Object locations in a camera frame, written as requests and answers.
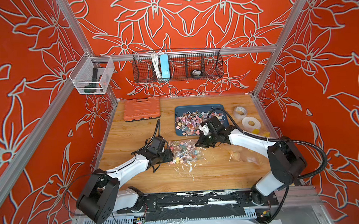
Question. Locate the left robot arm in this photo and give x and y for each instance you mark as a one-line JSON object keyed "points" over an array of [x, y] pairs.
{"points": [[102, 196]]}

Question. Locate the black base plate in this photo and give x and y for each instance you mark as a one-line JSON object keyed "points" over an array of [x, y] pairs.
{"points": [[155, 201]]}

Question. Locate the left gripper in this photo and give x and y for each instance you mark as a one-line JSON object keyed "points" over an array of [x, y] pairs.
{"points": [[168, 155]]}

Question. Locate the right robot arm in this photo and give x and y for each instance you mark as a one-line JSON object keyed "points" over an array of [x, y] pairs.
{"points": [[286, 161]]}

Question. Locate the black wire basket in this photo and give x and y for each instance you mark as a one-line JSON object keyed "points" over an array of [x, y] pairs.
{"points": [[147, 69]]}

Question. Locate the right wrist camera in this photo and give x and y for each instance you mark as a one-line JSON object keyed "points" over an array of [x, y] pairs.
{"points": [[204, 129]]}

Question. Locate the green black screwdriver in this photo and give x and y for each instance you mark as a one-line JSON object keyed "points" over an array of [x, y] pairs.
{"points": [[93, 85]]}

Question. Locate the orange tool case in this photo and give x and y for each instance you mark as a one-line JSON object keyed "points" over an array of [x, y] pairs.
{"points": [[142, 109]]}

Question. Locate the light blue power bank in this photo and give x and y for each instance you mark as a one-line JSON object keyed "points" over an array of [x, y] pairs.
{"points": [[165, 68]]}

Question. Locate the clear acrylic box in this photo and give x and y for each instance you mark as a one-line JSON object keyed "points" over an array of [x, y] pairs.
{"points": [[82, 73]]}

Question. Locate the clear tape roll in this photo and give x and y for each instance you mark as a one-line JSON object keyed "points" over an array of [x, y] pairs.
{"points": [[240, 112]]}

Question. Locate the white tape roll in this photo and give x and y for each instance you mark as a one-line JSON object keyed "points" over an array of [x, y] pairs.
{"points": [[251, 124]]}

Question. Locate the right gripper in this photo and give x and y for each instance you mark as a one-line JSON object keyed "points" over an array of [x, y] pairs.
{"points": [[204, 142]]}

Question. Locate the blue plastic tray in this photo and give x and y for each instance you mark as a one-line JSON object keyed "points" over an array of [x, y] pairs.
{"points": [[182, 109]]}

